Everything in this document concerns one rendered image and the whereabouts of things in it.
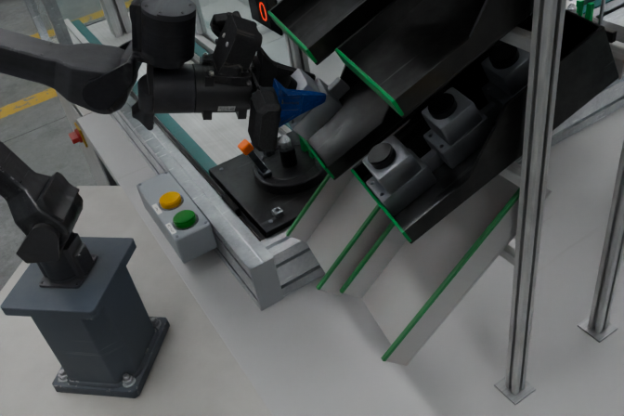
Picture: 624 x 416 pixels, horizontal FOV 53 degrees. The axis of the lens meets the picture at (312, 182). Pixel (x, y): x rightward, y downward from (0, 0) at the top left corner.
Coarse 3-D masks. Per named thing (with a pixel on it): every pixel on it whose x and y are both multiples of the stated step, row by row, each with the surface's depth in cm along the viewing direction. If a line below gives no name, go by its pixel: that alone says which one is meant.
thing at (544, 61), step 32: (544, 0) 54; (544, 32) 55; (544, 64) 57; (544, 96) 59; (544, 128) 61; (544, 160) 64; (544, 192) 67; (608, 224) 82; (608, 256) 86; (608, 288) 88; (512, 320) 80; (512, 352) 84; (512, 384) 87
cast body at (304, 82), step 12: (300, 72) 77; (288, 84) 76; (300, 84) 76; (312, 84) 76; (324, 84) 79; (336, 84) 78; (336, 96) 79; (324, 108) 78; (336, 108) 78; (300, 120) 78; (312, 120) 78; (324, 120) 79; (300, 132) 79; (312, 132) 79
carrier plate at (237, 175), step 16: (240, 160) 124; (224, 176) 120; (240, 176) 119; (240, 192) 116; (256, 192) 115; (304, 192) 113; (240, 208) 114; (256, 208) 111; (272, 208) 111; (288, 208) 110; (256, 224) 109; (272, 224) 107; (288, 224) 108
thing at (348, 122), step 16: (352, 80) 87; (352, 96) 86; (368, 96) 85; (336, 112) 86; (352, 112) 84; (368, 112) 83; (384, 112) 76; (320, 128) 86; (336, 128) 84; (352, 128) 82; (368, 128) 81; (384, 128) 77; (320, 144) 84; (336, 144) 82; (352, 144) 81; (368, 144) 78; (320, 160) 79; (336, 160) 77; (352, 160) 78; (336, 176) 79
